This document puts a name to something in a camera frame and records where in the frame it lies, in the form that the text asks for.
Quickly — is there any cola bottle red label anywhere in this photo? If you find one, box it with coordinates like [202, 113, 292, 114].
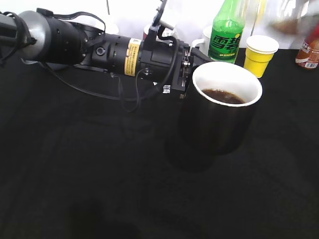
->
[264, 0, 319, 35]

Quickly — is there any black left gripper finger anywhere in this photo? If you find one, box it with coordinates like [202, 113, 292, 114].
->
[190, 47, 215, 72]

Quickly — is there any red ceramic mug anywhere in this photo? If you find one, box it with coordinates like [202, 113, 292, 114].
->
[143, 24, 151, 41]

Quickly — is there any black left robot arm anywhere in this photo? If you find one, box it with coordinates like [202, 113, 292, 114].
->
[0, 2, 210, 102]

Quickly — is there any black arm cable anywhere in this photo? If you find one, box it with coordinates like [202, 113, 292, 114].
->
[39, 37, 180, 113]

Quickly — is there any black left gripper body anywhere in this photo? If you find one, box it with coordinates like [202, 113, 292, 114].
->
[137, 26, 190, 99]

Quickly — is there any black mug white interior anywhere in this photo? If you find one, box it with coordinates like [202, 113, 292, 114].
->
[165, 62, 263, 172]

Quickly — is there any green sprite bottle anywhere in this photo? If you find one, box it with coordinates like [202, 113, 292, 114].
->
[208, 0, 247, 64]

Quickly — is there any white ceramic mug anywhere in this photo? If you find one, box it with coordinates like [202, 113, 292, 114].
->
[191, 25, 212, 56]

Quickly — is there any yellow paper cup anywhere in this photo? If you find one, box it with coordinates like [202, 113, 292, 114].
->
[244, 35, 279, 78]

